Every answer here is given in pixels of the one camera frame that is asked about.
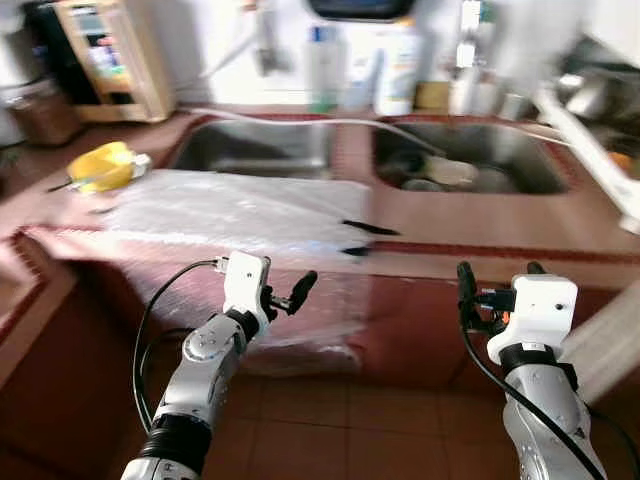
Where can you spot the clear bubble wrap sheet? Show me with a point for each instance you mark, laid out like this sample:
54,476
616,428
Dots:
230,210

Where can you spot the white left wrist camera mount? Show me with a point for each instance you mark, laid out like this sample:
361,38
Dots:
245,280

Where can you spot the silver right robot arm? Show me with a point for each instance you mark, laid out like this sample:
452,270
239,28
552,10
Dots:
540,410

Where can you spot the yellow plastic bowl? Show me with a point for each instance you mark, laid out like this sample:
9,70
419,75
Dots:
100,165

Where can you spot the beige dish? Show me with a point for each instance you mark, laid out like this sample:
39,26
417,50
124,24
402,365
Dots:
450,172

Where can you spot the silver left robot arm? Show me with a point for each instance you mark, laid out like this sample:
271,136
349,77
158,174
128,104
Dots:
205,370

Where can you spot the black hanging pan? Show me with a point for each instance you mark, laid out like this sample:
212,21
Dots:
360,8

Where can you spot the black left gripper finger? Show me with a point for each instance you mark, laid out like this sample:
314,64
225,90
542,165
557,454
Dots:
272,270
302,290

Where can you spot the cream and black water ionizer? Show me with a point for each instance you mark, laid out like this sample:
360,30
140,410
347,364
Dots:
110,60

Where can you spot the black tape piece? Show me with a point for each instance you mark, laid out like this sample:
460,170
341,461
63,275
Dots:
352,250
370,228

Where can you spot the steel sink tap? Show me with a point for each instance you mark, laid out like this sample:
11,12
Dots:
467,50

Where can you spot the white printed carton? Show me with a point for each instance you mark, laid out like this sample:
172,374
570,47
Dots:
400,70

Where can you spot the steel fork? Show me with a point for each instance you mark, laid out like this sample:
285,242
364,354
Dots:
60,185

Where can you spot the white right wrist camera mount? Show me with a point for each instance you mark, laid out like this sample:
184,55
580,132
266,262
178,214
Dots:
535,310

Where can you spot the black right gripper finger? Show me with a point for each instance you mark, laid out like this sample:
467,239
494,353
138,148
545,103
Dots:
536,269
467,290

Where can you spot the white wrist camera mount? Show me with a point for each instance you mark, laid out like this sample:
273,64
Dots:
245,280
535,310

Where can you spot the white plastic pipe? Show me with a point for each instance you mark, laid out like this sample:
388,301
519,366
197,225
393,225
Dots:
590,150

